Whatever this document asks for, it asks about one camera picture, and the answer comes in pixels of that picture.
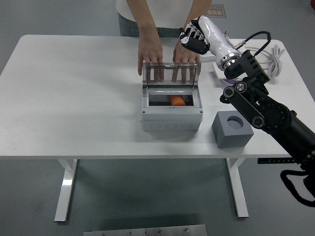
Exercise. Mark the person's left hand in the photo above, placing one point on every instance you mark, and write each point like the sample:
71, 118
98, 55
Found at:
184, 57

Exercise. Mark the robot right hand white black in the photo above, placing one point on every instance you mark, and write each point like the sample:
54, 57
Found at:
214, 34

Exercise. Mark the person's right hand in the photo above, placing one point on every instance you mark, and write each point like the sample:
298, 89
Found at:
150, 50

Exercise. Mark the transparent hinged box lid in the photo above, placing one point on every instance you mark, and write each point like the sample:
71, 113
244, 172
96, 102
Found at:
167, 75

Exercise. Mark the orange cylindrical battery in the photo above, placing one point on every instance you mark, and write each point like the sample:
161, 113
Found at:
176, 100

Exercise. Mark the grey plastic enclosure box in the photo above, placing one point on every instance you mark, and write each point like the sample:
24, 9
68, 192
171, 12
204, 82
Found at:
169, 118

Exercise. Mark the person's left forearm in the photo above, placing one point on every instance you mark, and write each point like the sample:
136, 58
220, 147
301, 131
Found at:
190, 12

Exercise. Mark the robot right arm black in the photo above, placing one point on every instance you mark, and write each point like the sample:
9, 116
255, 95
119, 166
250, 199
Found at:
270, 110

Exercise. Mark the person's right forearm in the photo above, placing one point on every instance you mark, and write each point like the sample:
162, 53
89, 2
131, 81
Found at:
144, 17

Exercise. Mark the grey block battery holder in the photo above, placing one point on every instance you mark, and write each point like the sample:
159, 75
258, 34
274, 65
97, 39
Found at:
231, 137

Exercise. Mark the brown floor sign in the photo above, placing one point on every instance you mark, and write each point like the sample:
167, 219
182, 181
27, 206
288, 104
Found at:
217, 12

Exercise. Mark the white power strip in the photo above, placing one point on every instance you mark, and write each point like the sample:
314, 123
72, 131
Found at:
208, 59

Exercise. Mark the person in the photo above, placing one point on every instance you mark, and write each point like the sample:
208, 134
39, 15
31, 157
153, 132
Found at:
167, 12

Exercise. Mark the purple round dish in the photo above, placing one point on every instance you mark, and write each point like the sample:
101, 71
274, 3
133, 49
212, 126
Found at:
229, 82

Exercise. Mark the black table control panel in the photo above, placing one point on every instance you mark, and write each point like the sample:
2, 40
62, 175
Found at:
275, 161

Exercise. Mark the white table leg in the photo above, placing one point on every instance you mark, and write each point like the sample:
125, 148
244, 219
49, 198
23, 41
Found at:
66, 186
238, 191

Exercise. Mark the grey metal plate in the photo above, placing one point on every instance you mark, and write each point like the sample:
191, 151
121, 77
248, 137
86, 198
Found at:
145, 231

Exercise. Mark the white wall socket panel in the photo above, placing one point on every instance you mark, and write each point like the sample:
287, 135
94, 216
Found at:
216, 71

